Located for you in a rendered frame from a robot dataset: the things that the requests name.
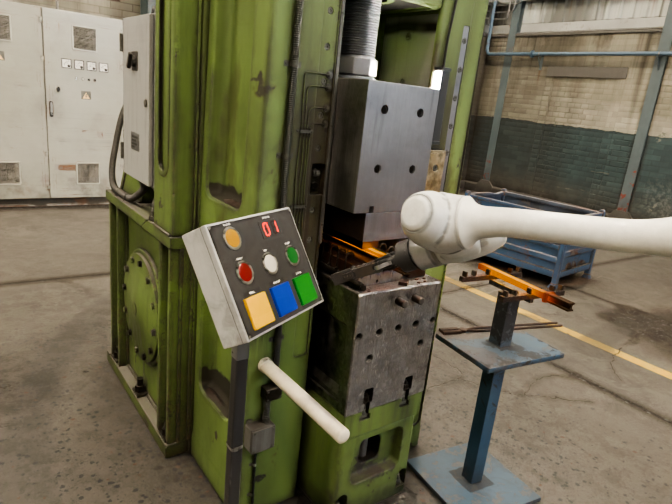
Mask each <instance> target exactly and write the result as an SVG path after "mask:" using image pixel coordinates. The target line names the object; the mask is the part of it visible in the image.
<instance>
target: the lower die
mask: <svg viewBox="0 0 672 504"><path fill-rule="evenodd" d="M322 238H323V239H324V242H325V241H330V242H331V245H333V244H337V245H338V247H339V249H340V248H345V249H346V251H347V253H348V252H350V251H351V252H353V253H354V255H355V257H354V259H353V260H352V258H353V255H352V254H351V253H350V254H348V256H347V262H346V269H348V268H351V266H353V265H354V266H356V268H357V266H358V265H359V266H360V265H362V264H363V263H367V262H370V261H373V260H375V259H377V258H379V257H378V256H376V255H374V254H371V253H369V252H367V251H365V250H362V249H360V248H358V247H356V246H353V245H351V244H349V243H347V242H344V241H342V240H340V239H338V238H336V237H333V236H331V235H329V234H327V233H324V232H323V234H322ZM329 249H330V248H329V243H328V242H327V243H325V244H324V250H323V262H324V263H326V264H327V263H328V258H329ZM347 253H346V254H347ZM344 254H345V251H344V250H341V251H340V252H339V258H338V270H339V271H342V270H344V262H345V256H346V255H344ZM336 259H337V247H336V246H333V247H332V249H331V257H330V266H331V267H333V268H335V266H336ZM400 278H402V274H400V273H398V272H396V271H394V270H391V271H384V272H382V273H376V274H372V275H368V276H365V277H364V278H362V279H361V278H358V279H356V280H358V281H360V282H362V283H364V284H365V285H366V286H367V285H373V284H379V283H386V282H392V281H399V280H400ZM376 280H378V282H377V283H376Z"/></svg>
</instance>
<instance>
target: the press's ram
mask: <svg viewBox="0 0 672 504"><path fill-rule="evenodd" d="M439 92H440V90H439V89H435V88H428V87H421V86H414V85H407V84H400V83H393V82H386V81H378V80H371V79H356V78H338V83H337V93H336V103H335V113H334V123H333V134H332V144H331V154H330V164H329V174H328V184H327V194H326V204H329V205H332V206H334V207H337V208H340V209H342V210H345V211H348V212H351V213H353V214H358V213H369V212H372V213H377V212H396V211H401V210H402V206H403V204H404V202H405V201H406V200H407V199H408V198H409V197H410V196H411V195H413V194H415V193H418V192H422V191H425V185H426V178H427V172H428V165H429V158H430V152H431V145H432V138H433V132H434V125H435V119H436V112H437V105H438V99H439Z"/></svg>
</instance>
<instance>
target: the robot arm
mask: <svg viewBox="0 0 672 504"><path fill-rule="evenodd" d="M400 224H401V227H402V230H403V232H404V233H405V235H406V236H407V237H408V238H409V239H406V240H403V241H400V242H398V243H396V245H395V249H394V251H392V252H390V253H388V254H386V255H384V256H381V257H379V258H377V259H375V260H373V261H370V262H367V263H363V264H362V265H360V266H359V265H358V266H357V268H356V266H354V265H353V266H351V268H348V269H345V270H342V271H339V272H336V273H334V274H331V277H332V280H333V283H334V285H335V286H336V285H339V284H342V283H345V282H348V281H351V280H356V279H358V278H361V279H362V278H364V277H365V276H368V275H372V274H376V273H382V272H384V271H391V270H394V269H396V268H397V267H400V268H401V269H402V270H403V271H404V272H411V271H414V270H417V269H421V270H423V271H424V270H426V269H429V268H430V269H431V268H434V267H438V266H442V265H444V264H449V263H461V262H466V261H470V260H473V259H476V258H479V257H482V256H485V255H487V254H489V253H491V252H493V251H495V250H497V249H498V248H500V247H501V246H503V245H504V244H505V243H506V241H507V237H508V238H521V239H529V240H536V241H543V242H550V243H557V244H564V245H571V246H579V247H586V248H593V249H600V250H608V251H616V252H626V253H636V254H646V255H655V256H663V257H671V258H672V217H668V218H659V219H618V218H607V217H597V216H587V215H577V214H567V213H557V212H547V211H537V210H527V209H516V208H503V207H489V206H482V205H479V204H477V203H476V202H475V201H474V200H473V198H472V197H470V196H463V195H456V194H450V193H445V192H440V193H438V192H435V191H422V192H418V193H415V194H413V195H411V196H410V197H409V198H408V199H407V200H406V201H405V202H404V204H403V206H402V210H401V222H400Z"/></svg>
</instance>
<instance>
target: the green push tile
mask: <svg viewBox="0 0 672 504"><path fill-rule="evenodd" d="M292 281H293V284H294V287H295V290H296V292H297V295H298V298H299V300H300V303H301V306H303V305H305V304H307V303H309V302H311V301H313V300H315V299H317V298H318V296H317V293H316V290H315V288H314V285H313V282H312V279H311V277H310V274H309V272H307V273H304V274H302V275H300V276H297V277H295V278H293V279H292Z"/></svg>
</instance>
